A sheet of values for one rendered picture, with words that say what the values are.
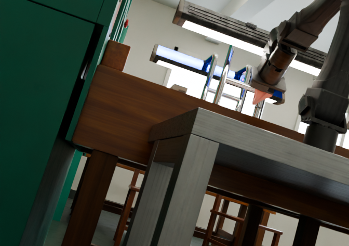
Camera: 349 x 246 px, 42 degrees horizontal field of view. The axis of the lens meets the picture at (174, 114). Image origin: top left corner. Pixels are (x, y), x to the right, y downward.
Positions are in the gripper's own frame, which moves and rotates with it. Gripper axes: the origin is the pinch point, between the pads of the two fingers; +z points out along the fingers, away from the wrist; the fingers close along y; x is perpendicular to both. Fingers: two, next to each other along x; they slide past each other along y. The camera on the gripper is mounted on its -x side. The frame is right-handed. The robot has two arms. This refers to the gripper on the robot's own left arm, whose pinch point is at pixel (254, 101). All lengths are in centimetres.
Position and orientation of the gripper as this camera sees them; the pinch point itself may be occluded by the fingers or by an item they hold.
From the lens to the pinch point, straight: 134.0
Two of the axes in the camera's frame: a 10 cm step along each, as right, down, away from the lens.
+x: -1.0, 6.5, -7.5
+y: -9.4, -3.1, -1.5
